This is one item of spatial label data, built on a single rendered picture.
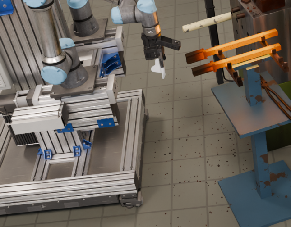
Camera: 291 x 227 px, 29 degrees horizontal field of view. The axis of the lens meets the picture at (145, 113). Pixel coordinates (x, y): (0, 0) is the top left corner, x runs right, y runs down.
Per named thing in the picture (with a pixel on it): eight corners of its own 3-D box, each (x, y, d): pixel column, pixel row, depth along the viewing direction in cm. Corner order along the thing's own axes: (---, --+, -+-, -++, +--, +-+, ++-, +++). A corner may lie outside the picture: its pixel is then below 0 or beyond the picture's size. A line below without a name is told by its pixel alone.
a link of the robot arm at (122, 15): (118, 15, 251) (142, 13, 248) (113, 28, 243) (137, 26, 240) (114, -1, 246) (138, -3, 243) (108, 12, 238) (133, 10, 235)
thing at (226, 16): (184, 35, 343) (183, 27, 340) (182, 31, 347) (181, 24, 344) (253, 15, 345) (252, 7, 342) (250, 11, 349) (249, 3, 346)
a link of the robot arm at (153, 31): (159, 18, 245) (159, 27, 238) (161, 27, 247) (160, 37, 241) (142, 20, 246) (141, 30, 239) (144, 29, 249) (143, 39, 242)
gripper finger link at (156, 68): (153, 80, 252) (150, 59, 251) (166, 78, 251) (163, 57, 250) (152, 80, 249) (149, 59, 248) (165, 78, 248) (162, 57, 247)
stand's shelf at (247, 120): (240, 138, 253) (239, 135, 252) (211, 91, 285) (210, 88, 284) (302, 119, 255) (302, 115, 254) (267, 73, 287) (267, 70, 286)
